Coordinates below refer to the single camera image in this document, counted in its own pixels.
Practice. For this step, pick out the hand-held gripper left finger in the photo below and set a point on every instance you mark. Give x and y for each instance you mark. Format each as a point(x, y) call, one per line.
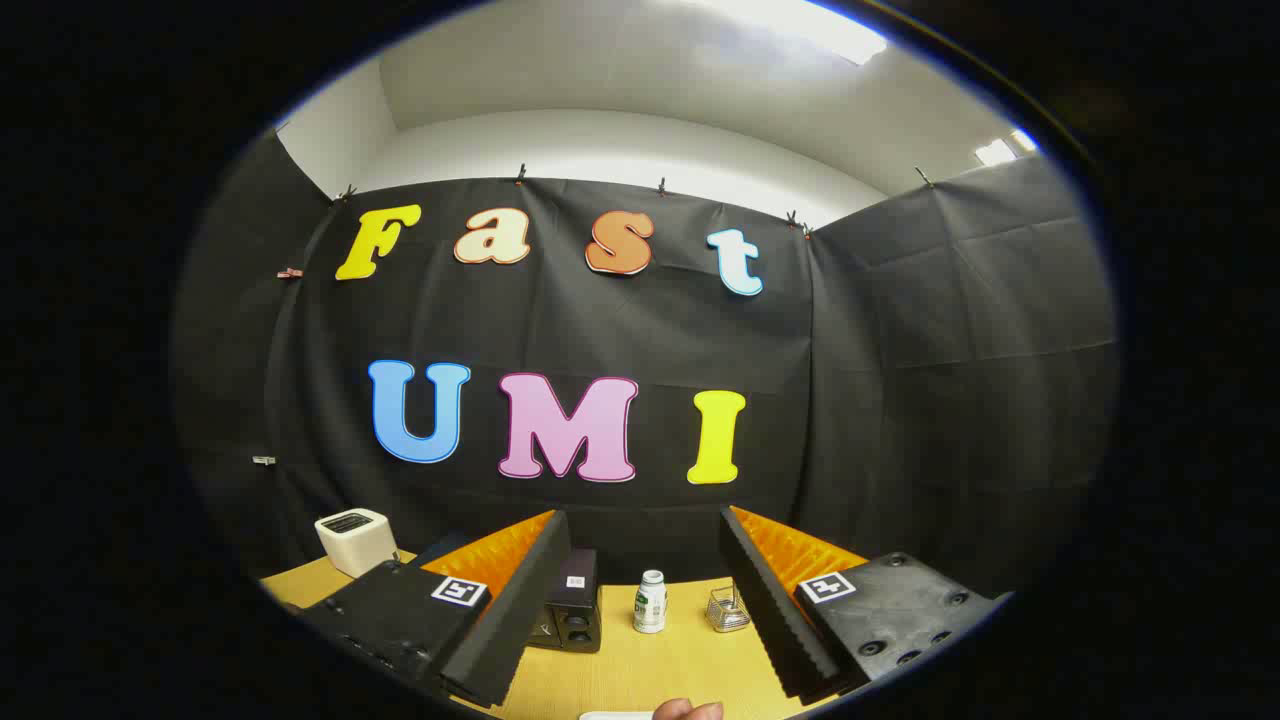
point(520, 600)

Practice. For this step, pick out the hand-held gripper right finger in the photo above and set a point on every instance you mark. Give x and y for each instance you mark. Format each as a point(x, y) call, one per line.
point(765, 600)

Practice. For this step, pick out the black toaster oven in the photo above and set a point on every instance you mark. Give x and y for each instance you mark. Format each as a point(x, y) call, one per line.
point(575, 605)

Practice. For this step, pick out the white square plate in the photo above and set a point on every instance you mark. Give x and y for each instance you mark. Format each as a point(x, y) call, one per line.
point(615, 716)

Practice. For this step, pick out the cream white toaster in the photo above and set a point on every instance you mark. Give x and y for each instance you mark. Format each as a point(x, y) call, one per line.
point(355, 545)

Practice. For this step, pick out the white bottle green label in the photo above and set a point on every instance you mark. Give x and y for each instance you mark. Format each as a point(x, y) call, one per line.
point(650, 605)

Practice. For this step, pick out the small ceiling light panel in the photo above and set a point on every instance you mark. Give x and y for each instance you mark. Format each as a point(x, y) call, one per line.
point(995, 152)

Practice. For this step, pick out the long ceiling light panel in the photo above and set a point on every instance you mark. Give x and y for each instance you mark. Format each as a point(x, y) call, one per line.
point(800, 25)

